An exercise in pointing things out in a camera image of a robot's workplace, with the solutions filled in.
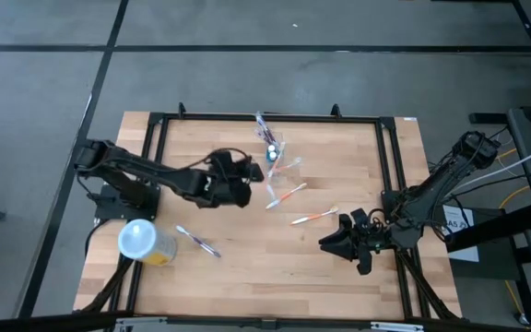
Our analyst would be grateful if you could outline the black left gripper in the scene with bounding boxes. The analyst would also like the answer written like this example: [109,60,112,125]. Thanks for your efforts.
[194,163,266,208]

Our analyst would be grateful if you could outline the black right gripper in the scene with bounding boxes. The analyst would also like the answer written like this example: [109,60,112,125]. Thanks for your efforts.
[319,220,394,277]

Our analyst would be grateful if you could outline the plastic-wrapped purple white toothbrush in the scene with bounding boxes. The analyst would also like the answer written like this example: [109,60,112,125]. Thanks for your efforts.
[260,124,278,146]
[174,224,223,259]
[254,112,271,139]

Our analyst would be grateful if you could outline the clear plastic cup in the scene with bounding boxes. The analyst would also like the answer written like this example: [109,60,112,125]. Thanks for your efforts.
[259,132,297,185]

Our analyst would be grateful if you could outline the black crossbar silver brackets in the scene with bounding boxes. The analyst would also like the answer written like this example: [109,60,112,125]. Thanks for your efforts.
[0,311,531,332]

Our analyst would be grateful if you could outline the white paper sign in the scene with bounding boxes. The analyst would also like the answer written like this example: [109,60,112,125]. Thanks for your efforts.
[441,204,480,264]

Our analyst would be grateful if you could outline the white lidded yellow canister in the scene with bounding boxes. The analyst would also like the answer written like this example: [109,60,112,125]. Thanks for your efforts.
[117,218,178,268]

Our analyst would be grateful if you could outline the black stand beam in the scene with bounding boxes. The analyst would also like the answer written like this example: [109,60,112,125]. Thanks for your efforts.
[444,204,531,254]

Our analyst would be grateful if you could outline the short black bar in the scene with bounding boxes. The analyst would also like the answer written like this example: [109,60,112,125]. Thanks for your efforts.
[467,112,511,125]

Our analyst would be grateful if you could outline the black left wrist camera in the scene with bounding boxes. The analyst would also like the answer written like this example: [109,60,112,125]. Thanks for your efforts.
[221,150,250,168]

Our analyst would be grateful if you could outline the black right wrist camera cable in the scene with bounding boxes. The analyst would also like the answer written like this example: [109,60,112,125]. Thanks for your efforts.
[364,206,389,231]

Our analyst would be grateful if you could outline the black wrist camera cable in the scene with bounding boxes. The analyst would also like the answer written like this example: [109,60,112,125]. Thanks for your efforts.
[198,146,252,168]
[364,206,389,231]

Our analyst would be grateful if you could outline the black left wrist camera cable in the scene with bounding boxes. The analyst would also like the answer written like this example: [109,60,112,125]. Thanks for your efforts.
[198,146,252,168]

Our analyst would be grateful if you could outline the black table frame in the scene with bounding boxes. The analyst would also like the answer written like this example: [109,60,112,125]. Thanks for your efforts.
[74,101,464,324]

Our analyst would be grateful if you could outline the yellow cable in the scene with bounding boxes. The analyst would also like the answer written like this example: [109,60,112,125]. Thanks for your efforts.
[497,146,531,322]

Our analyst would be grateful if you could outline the white cable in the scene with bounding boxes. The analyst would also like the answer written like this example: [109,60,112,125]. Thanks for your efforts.
[449,136,531,197]

